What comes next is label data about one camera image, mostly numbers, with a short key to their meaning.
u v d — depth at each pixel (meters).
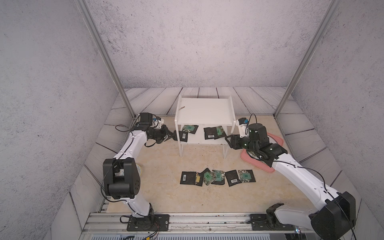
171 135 0.86
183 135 0.87
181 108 0.80
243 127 0.69
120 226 0.73
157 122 0.77
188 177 0.88
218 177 0.89
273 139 1.02
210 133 0.89
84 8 0.70
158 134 0.76
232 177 0.89
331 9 0.71
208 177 0.89
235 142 0.68
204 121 0.72
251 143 0.64
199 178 0.88
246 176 0.89
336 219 0.40
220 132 0.89
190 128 0.91
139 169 0.87
